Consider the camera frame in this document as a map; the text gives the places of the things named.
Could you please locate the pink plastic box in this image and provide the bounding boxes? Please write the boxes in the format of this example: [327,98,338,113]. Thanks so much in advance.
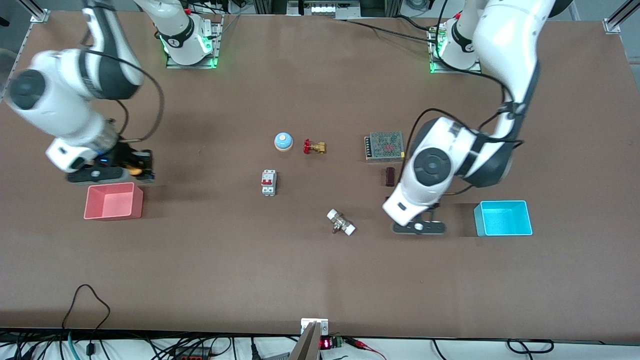
[83,182,144,221]

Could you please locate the blue plastic box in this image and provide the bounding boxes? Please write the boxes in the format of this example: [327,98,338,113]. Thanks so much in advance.
[473,200,534,237]

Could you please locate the metal mesh power supply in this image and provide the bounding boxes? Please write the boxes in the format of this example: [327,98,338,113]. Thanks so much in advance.
[364,131,406,163]

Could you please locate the white-capped metal valve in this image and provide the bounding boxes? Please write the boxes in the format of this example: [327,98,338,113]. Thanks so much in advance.
[326,208,357,236]

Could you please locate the white circuit breaker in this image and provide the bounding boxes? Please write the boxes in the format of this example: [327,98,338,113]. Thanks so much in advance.
[260,169,277,197]

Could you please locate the red clip lead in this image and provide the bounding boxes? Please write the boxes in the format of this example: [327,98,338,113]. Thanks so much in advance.
[344,337,387,360]

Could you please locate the aluminium corner profile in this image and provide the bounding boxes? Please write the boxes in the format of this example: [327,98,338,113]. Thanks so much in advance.
[20,0,51,24]
[602,0,640,34]

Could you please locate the grey metal bar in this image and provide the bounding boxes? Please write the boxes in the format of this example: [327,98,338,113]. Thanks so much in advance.
[289,322,321,360]

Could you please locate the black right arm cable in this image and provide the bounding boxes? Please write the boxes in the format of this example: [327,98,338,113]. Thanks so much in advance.
[82,46,166,144]

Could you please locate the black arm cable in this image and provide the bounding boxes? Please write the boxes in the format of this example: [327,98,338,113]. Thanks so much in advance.
[406,75,526,197]
[82,46,166,144]

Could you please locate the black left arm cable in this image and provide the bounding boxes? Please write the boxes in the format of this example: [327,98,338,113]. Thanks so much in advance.
[406,75,526,197]

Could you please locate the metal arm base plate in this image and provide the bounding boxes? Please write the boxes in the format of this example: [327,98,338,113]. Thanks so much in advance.
[165,14,223,70]
[428,25,484,75]

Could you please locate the black looped cable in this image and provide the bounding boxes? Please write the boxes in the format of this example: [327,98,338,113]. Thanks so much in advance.
[61,284,112,357]

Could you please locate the black coiled cable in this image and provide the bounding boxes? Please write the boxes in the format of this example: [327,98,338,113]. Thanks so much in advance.
[506,339,555,355]

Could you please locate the small metal bracket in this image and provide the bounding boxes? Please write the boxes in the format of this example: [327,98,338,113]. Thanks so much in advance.
[300,318,330,336]

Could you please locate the black cable across table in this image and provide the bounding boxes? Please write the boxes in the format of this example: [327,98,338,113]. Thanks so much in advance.
[344,17,443,45]

